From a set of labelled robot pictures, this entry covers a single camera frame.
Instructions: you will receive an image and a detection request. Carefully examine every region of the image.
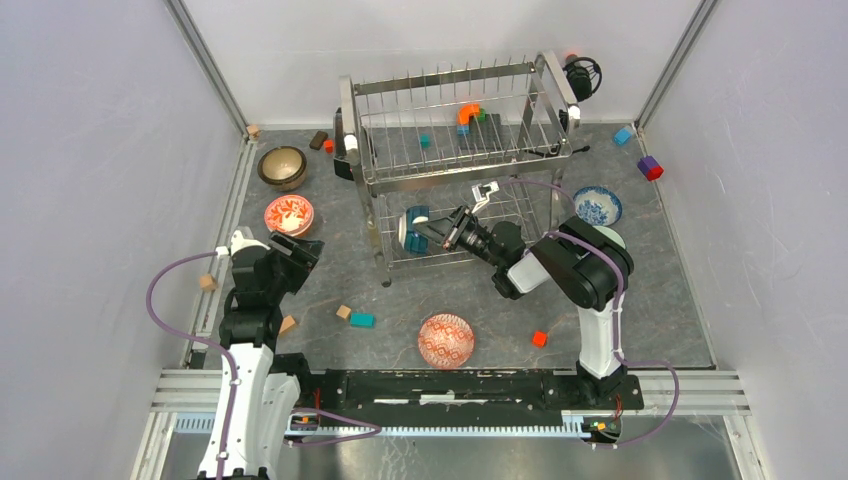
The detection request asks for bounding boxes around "tan wooden cube left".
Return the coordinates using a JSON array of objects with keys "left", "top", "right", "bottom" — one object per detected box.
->
[{"left": 198, "top": 274, "right": 218, "bottom": 292}]

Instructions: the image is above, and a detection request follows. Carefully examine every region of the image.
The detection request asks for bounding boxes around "light blue block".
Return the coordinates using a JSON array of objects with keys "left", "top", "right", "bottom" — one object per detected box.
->
[{"left": 612, "top": 125, "right": 635, "bottom": 146}]

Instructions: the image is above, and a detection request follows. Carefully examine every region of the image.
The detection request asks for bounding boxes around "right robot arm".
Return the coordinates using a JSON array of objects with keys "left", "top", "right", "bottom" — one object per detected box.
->
[{"left": 399, "top": 206, "right": 634, "bottom": 408}]

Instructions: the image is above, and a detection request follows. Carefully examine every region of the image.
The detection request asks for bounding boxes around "teal block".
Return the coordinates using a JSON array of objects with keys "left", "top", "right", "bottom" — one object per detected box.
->
[{"left": 349, "top": 312, "right": 376, "bottom": 329}]

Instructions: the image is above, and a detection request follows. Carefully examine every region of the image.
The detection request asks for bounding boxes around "teal white cup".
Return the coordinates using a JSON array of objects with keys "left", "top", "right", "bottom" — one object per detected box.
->
[{"left": 398, "top": 205, "right": 430, "bottom": 255}]

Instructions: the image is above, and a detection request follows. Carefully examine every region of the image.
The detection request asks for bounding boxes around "dark brown block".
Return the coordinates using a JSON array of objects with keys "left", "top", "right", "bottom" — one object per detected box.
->
[{"left": 309, "top": 130, "right": 329, "bottom": 151}]

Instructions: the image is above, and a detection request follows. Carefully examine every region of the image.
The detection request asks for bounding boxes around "purple and red block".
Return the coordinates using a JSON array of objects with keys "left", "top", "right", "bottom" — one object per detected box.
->
[{"left": 637, "top": 155, "right": 664, "bottom": 182}]

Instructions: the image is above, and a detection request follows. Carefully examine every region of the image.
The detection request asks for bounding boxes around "orange plastic bowl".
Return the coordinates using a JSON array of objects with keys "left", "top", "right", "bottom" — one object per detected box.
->
[{"left": 269, "top": 225, "right": 311, "bottom": 238}]

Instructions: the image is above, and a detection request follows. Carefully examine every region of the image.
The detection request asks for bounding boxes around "pink patterned bowl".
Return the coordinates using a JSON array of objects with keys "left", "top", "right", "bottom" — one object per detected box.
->
[{"left": 264, "top": 194, "right": 315, "bottom": 230}]

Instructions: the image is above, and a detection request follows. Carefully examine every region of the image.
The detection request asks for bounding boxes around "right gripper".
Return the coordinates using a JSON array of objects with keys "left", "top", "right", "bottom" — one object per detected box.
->
[{"left": 410, "top": 204, "right": 503, "bottom": 270}]

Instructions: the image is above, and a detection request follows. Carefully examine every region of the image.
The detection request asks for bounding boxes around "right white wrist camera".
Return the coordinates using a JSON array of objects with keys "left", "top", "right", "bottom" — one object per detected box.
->
[{"left": 471, "top": 180, "right": 500, "bottom": 215}]

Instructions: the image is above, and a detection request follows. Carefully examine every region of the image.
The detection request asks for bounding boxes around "small tan cube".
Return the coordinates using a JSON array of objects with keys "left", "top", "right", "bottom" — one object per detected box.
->
[{"left": 336, "top": 305, "right": 353, "bottom": 321}]

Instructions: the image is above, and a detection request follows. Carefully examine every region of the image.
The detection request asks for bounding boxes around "pale green bowl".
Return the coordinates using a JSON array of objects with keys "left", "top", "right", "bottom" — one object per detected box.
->
[{"left": 592, "top": 226, "right": 626, "bottom": 251}]

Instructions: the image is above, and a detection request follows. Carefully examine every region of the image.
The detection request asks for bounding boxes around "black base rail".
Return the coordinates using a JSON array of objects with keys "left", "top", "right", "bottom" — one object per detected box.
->
[{"left": 297, "top": 369, "right": 645, "bottom": 429}]

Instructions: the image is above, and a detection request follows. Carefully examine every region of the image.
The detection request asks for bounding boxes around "steel two-tier dish rack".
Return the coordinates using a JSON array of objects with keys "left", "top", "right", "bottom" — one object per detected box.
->
[{"left": 339, "top": 51, "right": 575, "bottom": 286}]

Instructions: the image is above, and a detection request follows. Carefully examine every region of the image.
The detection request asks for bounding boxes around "black bowl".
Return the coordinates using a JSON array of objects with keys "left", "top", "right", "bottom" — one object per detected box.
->
[{"left": 333, "top": 107, "right": 378, "bottom": 181}]

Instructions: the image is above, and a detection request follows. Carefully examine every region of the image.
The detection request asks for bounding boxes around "orange arch brick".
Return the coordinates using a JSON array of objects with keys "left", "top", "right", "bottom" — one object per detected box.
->
[{"left": 457, "top": 103, "right": 484, "bottom": 127}]

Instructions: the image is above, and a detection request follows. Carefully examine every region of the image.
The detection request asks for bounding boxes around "tan wooden block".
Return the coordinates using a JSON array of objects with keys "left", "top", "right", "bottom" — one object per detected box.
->
[{"left": 278, "top": 315, "right": 298, "bottom": 338}]

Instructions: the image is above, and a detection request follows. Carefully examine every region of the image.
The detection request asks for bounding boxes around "black microphone on tripod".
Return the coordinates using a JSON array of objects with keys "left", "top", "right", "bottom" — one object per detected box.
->
[{"left": 527, "top": 52, "right": 603, "bottom": 158}]

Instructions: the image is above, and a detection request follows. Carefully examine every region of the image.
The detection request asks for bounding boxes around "brown glazed bowl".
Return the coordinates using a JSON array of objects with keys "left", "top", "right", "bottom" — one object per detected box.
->
[{"left": 257, "top": 146, "right": 308, "bottom": 192}]

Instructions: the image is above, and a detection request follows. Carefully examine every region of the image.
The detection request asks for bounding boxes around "orange cube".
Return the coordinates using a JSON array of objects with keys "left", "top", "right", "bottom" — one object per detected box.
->
[{"left": 532, "top": 331, "right": 548, "bottom": 348}]

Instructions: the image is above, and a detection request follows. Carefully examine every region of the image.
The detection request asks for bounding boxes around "blue white floral bowl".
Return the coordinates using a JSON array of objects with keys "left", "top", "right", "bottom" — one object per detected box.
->
[{"left": 572, "top": 186, "right": 623, "bottom": 227}]

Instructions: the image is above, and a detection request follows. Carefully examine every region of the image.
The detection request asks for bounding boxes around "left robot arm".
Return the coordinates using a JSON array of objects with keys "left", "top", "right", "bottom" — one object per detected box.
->
[{"left": 196, "top": 229, "right": 325, "bottom": 479}]

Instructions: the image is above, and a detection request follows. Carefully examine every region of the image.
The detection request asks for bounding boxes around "blue zigzag patterned bowl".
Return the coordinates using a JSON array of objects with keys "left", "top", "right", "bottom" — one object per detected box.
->
[{"left": 418, "top": 313, "right": 476, "bottom": 370}]

